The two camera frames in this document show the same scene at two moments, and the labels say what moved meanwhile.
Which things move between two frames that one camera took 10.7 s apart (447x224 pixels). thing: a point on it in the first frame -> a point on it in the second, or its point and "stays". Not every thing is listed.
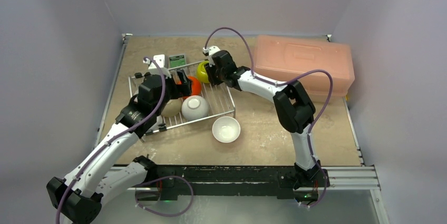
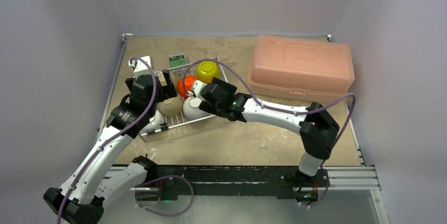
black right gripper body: [212, 74] -> [208, 93]
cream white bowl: [172, 108] stays
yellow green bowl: [202, 74] stays
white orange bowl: [194, 108] stays
